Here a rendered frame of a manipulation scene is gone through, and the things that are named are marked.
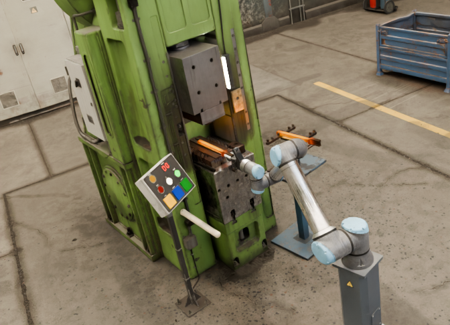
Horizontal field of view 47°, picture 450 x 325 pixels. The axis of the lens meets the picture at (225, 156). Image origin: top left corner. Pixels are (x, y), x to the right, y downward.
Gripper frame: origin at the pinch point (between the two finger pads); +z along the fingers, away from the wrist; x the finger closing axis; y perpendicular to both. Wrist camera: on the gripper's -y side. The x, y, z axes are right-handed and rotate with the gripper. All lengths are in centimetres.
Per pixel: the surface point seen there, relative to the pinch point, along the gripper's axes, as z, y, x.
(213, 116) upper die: 4.3, -29.8, -2.7
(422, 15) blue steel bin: 140, 40, 447
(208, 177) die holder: 4.4, 14.7, -15.9
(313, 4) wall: 485, 95, 587
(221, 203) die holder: -4.4, 34.1, -14.6
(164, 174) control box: -9, -14, -56
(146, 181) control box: -14, -18, -71
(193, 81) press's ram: 6, -59, -13
